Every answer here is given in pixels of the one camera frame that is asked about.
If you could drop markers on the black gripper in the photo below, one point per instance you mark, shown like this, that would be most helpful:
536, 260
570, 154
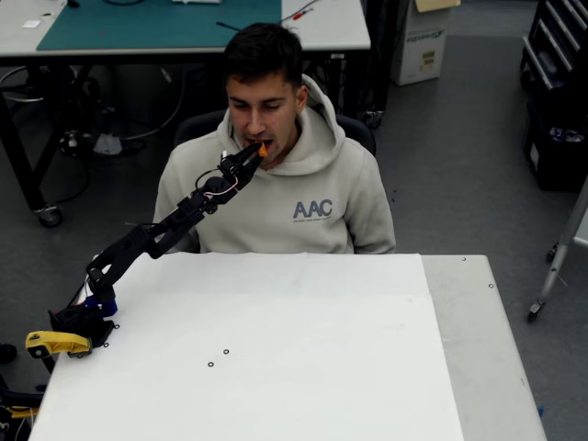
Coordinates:
240, 163

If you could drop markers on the orange food piece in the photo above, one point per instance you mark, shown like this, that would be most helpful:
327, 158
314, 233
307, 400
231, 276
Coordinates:
262, 150

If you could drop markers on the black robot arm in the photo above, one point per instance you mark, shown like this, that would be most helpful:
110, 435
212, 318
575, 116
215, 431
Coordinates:
133, 243

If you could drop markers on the man in beige hoodie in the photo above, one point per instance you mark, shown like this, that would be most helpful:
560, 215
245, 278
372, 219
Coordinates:
275, 216

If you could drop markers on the black office chair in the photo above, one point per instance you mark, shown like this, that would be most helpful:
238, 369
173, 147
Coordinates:
197, 125

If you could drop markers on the black table caster wheel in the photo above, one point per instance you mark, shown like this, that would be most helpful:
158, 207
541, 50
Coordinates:
49, 216
373, 119

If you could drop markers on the white power adapter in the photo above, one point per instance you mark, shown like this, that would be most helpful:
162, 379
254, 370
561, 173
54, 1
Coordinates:
108, 144

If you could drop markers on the red screwdriver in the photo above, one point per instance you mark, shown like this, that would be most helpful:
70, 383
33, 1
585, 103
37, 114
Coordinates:
301, 12

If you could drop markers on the white work table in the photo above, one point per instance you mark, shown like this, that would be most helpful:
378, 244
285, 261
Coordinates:
342, 32

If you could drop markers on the green cutting mat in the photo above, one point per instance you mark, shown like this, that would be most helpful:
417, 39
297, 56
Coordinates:
151, 23

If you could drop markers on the white cardboard box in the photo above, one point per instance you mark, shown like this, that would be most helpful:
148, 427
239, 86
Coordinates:
420, 50

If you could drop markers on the white paper sheet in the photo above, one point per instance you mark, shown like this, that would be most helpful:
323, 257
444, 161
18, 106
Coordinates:
298, 367

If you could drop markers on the small white paper slip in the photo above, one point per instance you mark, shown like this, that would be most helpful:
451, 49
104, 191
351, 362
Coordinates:
31, 24

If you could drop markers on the yellow table clamp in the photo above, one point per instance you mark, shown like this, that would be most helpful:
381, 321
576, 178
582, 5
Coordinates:
57, 342

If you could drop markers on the black storage bin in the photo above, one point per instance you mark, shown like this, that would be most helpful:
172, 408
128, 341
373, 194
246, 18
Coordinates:
558, 161

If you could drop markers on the grey metal stand leg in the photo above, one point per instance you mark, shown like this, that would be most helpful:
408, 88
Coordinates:
558, 262

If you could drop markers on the black drawer cabinet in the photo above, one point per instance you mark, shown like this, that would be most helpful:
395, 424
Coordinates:
558, 37

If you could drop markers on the black and yellow clamp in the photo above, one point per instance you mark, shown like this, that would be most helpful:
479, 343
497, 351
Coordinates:
18, 398

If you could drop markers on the small blue clip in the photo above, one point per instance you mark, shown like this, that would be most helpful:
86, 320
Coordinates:
540, 410

